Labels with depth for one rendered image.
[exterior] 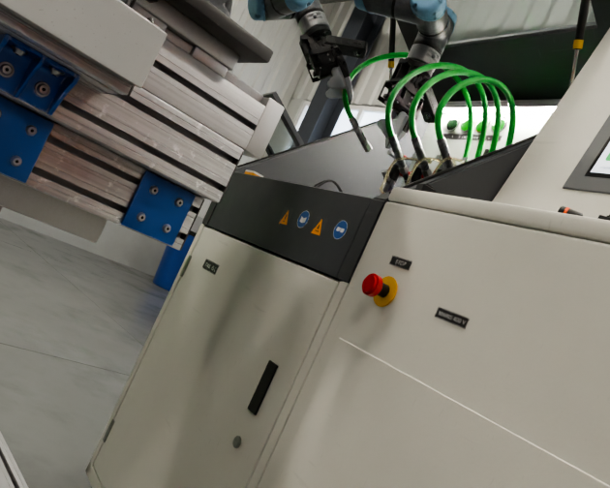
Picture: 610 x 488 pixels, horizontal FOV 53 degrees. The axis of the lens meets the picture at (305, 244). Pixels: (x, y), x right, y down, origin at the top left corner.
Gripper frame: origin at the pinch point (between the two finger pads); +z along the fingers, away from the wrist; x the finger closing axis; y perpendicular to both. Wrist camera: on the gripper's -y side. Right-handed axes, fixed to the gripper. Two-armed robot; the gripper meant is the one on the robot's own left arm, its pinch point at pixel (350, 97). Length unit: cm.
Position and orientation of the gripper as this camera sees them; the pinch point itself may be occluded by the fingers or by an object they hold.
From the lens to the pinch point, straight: 162.7
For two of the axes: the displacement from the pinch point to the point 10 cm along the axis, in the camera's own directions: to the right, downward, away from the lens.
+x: 0.7, -2.8, -9.6
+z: 3.3, 9.1, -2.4
